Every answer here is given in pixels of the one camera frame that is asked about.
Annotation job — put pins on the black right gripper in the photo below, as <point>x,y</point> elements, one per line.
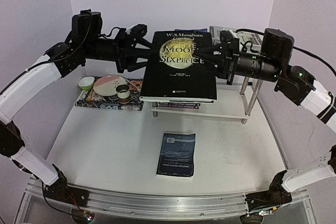
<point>229,61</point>

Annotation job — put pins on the grey photo cover book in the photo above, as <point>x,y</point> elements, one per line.
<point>216,30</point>

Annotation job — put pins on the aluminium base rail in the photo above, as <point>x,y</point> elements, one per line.
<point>161,207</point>

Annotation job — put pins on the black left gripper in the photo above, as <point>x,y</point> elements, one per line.
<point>123,44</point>

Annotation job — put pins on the dark blue paperback book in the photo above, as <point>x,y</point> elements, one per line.
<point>176,158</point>

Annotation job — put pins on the black notebook with barcode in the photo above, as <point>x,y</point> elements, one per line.
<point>175,73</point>

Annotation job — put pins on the glass cup with brown band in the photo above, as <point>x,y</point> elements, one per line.
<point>123,93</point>

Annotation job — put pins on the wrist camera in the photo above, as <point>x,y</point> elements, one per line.
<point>137,31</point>
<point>242,36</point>

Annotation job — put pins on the green bowl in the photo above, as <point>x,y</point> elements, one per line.
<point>86,83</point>

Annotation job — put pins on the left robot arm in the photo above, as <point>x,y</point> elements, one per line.
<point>56,63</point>

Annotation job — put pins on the blue orange paperback book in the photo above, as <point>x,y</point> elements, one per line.
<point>203,30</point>

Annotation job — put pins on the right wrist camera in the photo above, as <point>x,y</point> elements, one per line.
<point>242,36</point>

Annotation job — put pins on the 52-Storey Treehouse book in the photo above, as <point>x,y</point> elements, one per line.
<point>179,105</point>

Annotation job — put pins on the patterned placemat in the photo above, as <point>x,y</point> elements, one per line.
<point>89,99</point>

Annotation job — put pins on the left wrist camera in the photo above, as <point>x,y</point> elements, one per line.
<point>137,31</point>

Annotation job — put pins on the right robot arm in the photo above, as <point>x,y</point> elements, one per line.
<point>303,89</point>

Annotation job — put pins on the white two-tier shelf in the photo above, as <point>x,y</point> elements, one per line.
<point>234,102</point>

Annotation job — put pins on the white pink plate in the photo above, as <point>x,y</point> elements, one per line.
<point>106,86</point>

